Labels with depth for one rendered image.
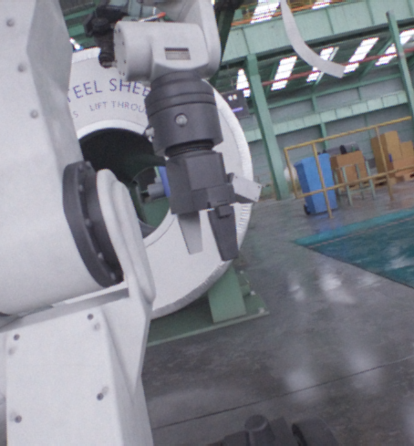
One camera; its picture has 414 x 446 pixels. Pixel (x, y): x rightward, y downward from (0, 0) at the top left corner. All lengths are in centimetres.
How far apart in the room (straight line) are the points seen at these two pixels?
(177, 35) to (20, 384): 40
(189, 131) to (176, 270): 108
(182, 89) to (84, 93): 118
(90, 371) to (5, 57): 30
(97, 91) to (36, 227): 125
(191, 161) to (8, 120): 18
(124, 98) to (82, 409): 131
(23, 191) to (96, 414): 21
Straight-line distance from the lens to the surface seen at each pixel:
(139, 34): 42
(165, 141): 39
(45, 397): 35
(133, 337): 35
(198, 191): 36
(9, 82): 38
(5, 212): 34
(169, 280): 143
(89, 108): 153
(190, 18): 49
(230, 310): 166
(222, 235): 36
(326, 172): 564
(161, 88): 40
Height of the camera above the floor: 59
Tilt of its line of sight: 5 degrees down
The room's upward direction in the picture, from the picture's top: 15 degrees counter-clockwise
